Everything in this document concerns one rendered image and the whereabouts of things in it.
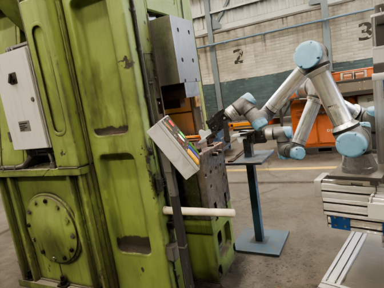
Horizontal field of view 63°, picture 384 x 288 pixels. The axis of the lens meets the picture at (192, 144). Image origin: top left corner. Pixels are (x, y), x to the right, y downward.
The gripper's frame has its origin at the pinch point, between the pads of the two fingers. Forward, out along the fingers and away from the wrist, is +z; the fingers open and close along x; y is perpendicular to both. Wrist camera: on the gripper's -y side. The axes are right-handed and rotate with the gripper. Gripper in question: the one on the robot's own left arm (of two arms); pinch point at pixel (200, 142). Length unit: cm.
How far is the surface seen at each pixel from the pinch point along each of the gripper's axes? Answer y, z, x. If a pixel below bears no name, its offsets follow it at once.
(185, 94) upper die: 25.5, -8.1, -35.4
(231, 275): -92, 46, -39
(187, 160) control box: 0.9, 7.1, 27.0
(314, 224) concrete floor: -133, -23, -100
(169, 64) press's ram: 45, -12, -33
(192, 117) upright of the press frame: 9, 0, -73
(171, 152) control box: 8.3, 10.5, 27.0
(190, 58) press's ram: 41, -25, -48
